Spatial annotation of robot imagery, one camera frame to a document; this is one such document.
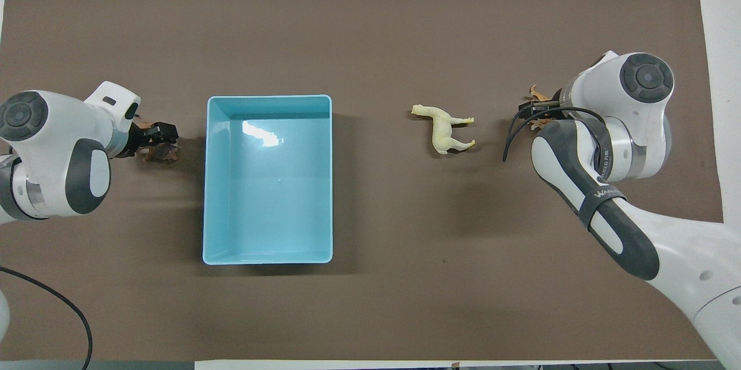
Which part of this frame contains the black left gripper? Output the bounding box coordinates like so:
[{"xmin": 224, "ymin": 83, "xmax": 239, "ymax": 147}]
[{"xmin": 118, "ymin": 122, "xmax": 179, "ymax": 159}]

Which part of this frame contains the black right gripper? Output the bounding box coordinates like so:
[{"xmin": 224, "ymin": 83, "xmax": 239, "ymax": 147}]
[{"xmin": 518, "ymin": 97, "xmax": 571, "ymax": 123}]

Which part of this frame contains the brown lion toy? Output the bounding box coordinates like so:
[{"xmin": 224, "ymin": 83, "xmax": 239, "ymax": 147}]
[{"xmin": 134, "ymin": 115, "xmax": 182, "ymax": 164}]

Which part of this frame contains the orange striped tiger toy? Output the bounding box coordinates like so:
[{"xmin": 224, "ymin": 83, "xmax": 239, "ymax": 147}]
[{"xmin": 529, "ymin": 85, "xmax": 557, "ymax": 131}]

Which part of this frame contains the cream llama toy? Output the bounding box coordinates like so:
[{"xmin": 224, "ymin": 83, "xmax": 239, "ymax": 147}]
[{"xmin": 411, "ymin": 104, "xmax": 476, "ymax": 156}]

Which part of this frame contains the light blue storage box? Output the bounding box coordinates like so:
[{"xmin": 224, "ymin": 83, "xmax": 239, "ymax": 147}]
[{"xmin": 203, "ymin": 94, "xmax": 334, "ymax": 265}]

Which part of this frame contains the brown table mat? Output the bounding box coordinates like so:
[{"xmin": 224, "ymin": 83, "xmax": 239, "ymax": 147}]
[{"xmin": 0, "ymin": 0, "xmax": 735, "ymax": 362}]

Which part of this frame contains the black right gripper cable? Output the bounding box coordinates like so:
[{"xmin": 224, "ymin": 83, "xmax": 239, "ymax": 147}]
[{"xmin": 502, "ymin": 106, "xmax": 606, "ymax": 163}]

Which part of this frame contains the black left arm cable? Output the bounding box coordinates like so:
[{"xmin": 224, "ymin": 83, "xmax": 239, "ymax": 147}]
[{"xmin": 0, "ymin": 265, "xmax": 94, "ymax": 370}]

